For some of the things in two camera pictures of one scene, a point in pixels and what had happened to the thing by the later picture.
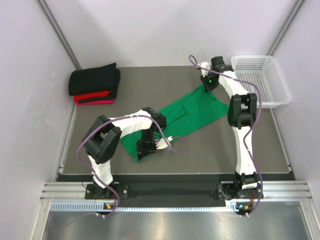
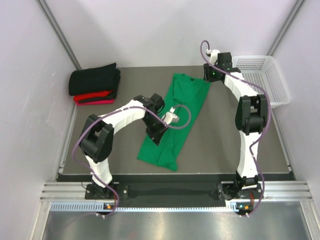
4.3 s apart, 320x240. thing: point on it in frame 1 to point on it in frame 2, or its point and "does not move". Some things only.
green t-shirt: x=199 y=107 to x=182 y=99
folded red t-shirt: x=77 y=98 does not move
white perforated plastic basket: x=262 y=71 does not move
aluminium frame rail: x=273 y=190 does not move
